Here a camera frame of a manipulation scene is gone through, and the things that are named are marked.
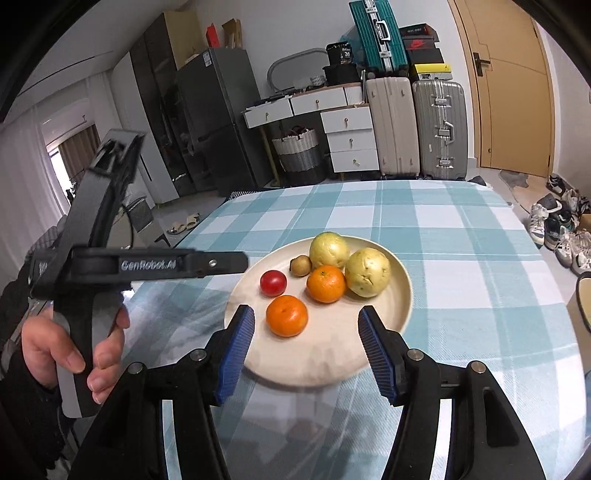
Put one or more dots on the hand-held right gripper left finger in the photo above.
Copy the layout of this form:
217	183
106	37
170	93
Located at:
236	350

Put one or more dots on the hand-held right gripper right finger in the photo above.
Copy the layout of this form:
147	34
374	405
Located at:
376	350

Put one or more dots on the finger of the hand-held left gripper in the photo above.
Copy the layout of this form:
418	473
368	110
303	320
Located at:
217	264

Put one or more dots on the cream round plate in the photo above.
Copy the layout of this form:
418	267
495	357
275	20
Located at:
323	350

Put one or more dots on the red cherry tomato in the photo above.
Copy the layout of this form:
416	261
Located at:
273	282

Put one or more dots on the orange tangerine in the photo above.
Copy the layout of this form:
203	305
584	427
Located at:
286	316
326	284

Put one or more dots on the brown kiwi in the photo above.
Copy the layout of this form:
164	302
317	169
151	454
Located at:
300	266

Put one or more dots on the green-yellow round citrus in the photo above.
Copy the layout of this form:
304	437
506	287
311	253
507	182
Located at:
328	250

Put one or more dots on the person's left hand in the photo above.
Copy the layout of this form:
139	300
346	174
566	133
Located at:
39	350

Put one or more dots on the pair of beige slippers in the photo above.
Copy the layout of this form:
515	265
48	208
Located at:
183	224

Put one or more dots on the brown curtain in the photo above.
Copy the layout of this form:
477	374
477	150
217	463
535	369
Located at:
81	154

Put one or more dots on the teal checked tablecloth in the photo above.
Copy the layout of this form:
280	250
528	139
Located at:
461	277

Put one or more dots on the dark tall cabinet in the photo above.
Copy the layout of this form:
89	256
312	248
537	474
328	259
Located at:
157	115

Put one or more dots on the woven laundry basket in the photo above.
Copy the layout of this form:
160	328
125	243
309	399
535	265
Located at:
298	157

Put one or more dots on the grey refrigerator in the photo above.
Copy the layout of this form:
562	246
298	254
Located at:
217	120

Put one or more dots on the white vanity desk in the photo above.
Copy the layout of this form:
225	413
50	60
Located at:
300	104

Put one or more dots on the white drawer unit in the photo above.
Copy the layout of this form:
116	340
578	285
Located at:
351	138

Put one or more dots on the arched vanity mirror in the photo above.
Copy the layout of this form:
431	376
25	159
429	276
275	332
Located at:
277	69

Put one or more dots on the white small basket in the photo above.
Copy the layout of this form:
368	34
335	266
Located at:
316	80

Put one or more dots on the dark-rimmed cream bowl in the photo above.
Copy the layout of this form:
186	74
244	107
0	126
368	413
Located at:
582	300

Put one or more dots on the grey door mat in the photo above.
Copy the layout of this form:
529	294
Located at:
515	180

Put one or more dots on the beige suitcase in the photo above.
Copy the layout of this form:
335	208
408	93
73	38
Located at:
392	129

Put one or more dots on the pile of loose shoes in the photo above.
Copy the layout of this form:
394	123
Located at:
561	226

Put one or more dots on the black storage box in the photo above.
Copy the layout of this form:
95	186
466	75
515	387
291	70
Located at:
341	74

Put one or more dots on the silver suitcase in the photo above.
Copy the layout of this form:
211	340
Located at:
439	131

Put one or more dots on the flat cardboard pieces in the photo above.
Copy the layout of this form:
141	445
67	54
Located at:
232	33

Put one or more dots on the black printed box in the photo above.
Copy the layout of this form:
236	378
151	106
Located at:
340	53

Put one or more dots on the teal suitcase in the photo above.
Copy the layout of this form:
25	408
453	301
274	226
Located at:
376	34

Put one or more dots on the yellow shoe box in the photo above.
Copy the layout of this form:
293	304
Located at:
431	73

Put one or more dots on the wooden door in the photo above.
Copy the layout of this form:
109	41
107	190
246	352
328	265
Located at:
512	92

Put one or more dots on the plain black shoe box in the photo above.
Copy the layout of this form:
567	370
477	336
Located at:
425	56

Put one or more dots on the black and red shoe box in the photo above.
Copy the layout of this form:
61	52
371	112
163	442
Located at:
418	37

